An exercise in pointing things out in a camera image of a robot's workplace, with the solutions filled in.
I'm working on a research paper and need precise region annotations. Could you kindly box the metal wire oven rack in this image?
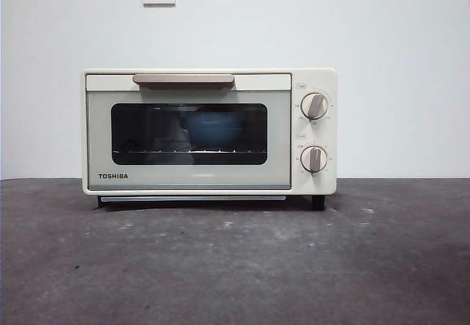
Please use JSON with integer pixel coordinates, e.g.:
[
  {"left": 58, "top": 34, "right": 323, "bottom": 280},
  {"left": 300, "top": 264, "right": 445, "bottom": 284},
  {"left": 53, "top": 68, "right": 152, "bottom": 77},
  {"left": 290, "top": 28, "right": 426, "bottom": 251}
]
[{"left": 111, "top": 148, "right": 267, "bottom": 155}]

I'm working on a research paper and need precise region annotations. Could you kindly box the beige oven timer knob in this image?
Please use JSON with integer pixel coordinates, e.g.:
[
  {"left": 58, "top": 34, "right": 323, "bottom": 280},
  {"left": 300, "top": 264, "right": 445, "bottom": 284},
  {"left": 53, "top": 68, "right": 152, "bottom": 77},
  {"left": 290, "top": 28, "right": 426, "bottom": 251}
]
[{"left": 299, "top": 145, "right": 329, "bottom": 174}]

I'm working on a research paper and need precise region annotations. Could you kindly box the cream Toshiba toaster oven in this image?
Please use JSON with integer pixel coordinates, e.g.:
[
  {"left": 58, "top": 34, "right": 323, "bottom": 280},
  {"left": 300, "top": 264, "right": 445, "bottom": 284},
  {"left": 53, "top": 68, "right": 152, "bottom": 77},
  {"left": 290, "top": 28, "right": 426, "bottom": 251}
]
[{"left": 81, "top": 68, "right": 339, "bottom": 211}]

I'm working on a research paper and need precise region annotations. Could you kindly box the beige oven temperature knob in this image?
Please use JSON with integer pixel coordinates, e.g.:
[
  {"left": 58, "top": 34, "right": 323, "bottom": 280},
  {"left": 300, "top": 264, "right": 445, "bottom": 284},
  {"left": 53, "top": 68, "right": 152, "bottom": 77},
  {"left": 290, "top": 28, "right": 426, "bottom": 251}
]
[{"left": 300, "top": 92, "right": 329, "bottom": 121}]

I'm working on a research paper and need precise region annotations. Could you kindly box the oven door with beige handle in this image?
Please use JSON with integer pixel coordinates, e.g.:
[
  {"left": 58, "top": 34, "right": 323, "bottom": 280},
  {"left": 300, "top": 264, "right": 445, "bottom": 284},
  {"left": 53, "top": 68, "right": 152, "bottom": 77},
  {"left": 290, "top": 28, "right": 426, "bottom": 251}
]
[{"left": 84, "top": 73, "right": 293, "bottom": 191}]

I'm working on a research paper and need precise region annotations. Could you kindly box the blue ribbed bowl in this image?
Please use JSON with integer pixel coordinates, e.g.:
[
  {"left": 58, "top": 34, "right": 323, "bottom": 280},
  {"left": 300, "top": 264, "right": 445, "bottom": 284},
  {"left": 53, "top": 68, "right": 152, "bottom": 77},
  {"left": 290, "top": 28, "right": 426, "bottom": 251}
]
[{"left": 184, "top": 113, "right": 247, "bottom": 150}]

